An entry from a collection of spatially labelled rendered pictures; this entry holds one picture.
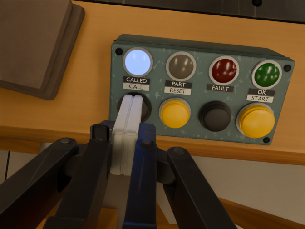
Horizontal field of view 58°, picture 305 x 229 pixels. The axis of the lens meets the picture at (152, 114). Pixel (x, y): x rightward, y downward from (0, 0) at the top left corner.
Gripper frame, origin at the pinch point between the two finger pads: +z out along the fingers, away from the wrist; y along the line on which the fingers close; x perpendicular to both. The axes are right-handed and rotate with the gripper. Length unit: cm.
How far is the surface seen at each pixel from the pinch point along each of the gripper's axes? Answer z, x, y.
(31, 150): 73, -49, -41
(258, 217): 32, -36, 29
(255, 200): 73, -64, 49
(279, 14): 13.5, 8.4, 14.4
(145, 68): 4.0, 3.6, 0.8
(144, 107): 3.6, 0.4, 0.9
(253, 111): 3.3, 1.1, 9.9
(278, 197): 74, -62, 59
